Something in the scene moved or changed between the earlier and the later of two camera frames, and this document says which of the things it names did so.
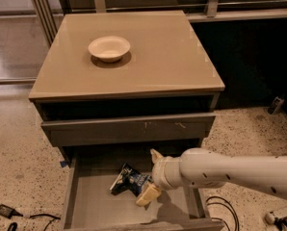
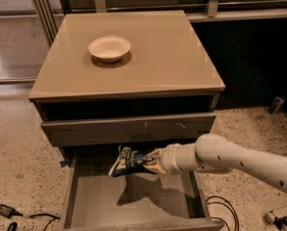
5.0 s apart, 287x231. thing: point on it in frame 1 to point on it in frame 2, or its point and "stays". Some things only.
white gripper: (160, 174) to (169, 160)
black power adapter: (7, 211) stays
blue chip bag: (130, 180) to (128, 162)
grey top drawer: (128, 129) stays
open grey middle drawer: (89, 203) stays
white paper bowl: (109, 48) stays
